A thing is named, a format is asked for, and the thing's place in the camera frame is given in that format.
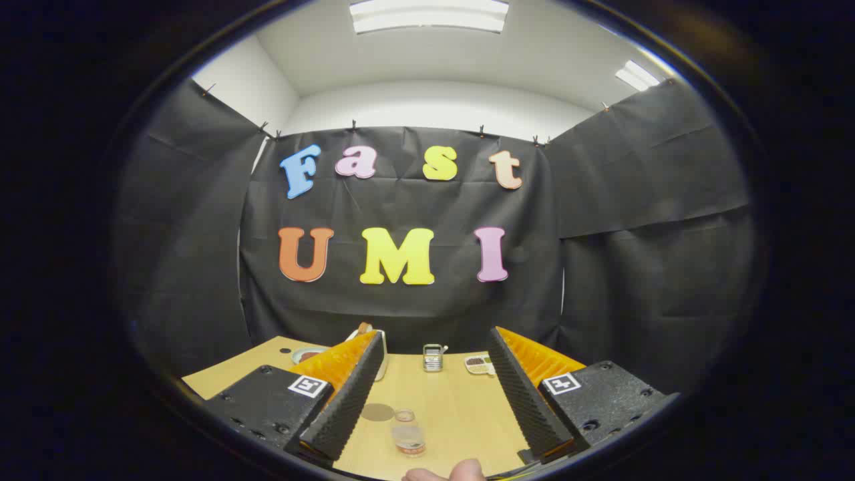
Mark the wooden table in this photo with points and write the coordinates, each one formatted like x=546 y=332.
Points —
x=454 y=407

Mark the black backdrop cloth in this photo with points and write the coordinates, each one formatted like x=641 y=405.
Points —
x=401 y=314

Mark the round brown coaster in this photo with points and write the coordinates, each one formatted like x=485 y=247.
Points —
x=377 y=413

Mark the pale green plate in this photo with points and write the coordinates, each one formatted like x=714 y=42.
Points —
x=298 y=352

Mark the white toaster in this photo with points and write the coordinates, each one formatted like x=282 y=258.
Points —
x=353 y=335

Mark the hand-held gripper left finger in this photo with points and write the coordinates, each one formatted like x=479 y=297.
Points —
x=347 y=394

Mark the clear plastic juice bottle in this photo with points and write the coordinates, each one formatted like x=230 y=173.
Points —
x=408 y=437

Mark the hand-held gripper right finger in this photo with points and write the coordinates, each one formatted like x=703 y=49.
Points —
x=521 y=394

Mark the brown meat pieces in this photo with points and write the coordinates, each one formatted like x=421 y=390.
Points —
x=309 y=356

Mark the white divided tray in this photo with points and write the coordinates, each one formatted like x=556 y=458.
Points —
x=475 y=365

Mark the long ceiling light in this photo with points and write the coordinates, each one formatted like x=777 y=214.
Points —
x=427 y=17

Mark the small ceiling light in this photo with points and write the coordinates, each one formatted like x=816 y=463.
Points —
x=636 y=75

